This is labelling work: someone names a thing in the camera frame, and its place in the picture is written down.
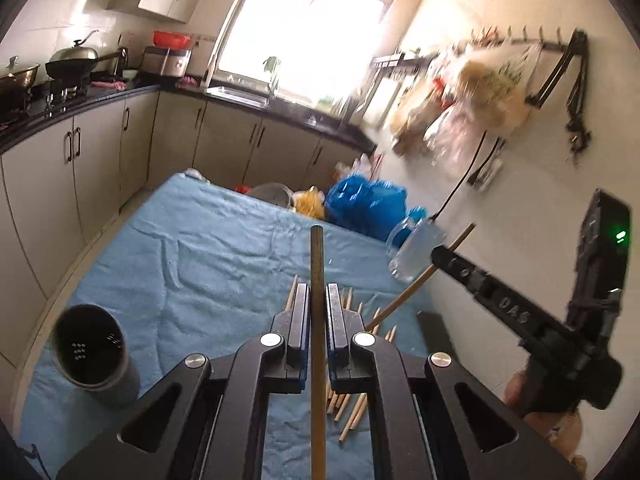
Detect light wooden chopstick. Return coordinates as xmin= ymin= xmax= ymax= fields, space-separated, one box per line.
xmin=364 ymin=222 xmax=476 ymax=332

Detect dark wooden chopstick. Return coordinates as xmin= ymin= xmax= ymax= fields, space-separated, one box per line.
xmin=310 ymin=226 xmax=326 ymax=480

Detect black cylindrical utensil holder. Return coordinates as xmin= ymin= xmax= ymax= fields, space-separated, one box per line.
xmin=52 ymin=304 xmax=140 ymax=406

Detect lower kitchen cabinets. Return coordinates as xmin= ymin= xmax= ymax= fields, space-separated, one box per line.
xmin=1 ymin=87 xmax=375 ymax=362

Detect kitchen faucet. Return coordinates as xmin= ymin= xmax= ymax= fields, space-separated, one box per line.
xmin=262 ymin=55 xmax=280 ymax=99

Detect person's right hand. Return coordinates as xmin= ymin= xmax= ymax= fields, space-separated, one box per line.
xmin=503 ymin=370 xmax=588 ymax=479

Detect pile of wooden chopsticks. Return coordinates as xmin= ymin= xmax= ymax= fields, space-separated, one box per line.
xmin=278 ymin=278 xmax=420 ymax=448

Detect clear glass pitcher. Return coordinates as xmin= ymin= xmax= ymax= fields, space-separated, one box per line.
xmin=386 ymin=217 xmax=446 ymax=283

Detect blue plastic bag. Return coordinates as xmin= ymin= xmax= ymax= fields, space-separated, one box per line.
xmin=324 ymin=174 xmax=427 ymax=248

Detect yellow plastic bag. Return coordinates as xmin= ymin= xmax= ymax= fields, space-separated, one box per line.
xmin=293 ymin=186 xmax=326 ymax=220

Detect white colander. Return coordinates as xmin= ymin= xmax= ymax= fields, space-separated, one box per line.
xmin=246 ymin=182 xmax=295 ymax=209

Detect hanging plastic bags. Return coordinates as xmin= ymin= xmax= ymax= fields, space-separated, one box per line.
xmin=387 ymin=42 xmax=541 ymax=177

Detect window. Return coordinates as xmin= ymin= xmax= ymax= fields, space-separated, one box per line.
xmin=212 ymin=0 xmax=395 ymax=115

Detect silver rice cooker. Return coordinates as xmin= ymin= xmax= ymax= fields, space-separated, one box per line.
xmin=139 ymin=46 xmax=192 ymax=78

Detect red basin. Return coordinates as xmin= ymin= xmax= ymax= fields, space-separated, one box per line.
xmin=152 ymin=30 xmax=191 ymax=50

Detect black wok with lid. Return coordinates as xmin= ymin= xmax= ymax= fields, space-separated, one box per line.
xmin=46 ymin=29 xmax=128 ymax=80

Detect steel pot with lid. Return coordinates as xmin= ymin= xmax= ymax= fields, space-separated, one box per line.
xmin=0 ymin=55 xmax=40 ymax=113

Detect black power cable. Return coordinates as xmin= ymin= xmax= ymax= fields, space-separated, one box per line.
xmin=429 ymin=129 xmax=490 ymax=224

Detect black folding bracket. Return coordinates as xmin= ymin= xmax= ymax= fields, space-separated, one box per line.
xmin=524 ymin=28 xmax=594 ymax=166

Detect wall hook rack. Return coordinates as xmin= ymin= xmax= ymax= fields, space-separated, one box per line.
xmin=468 ymin=26 xmax=572 ymax=52

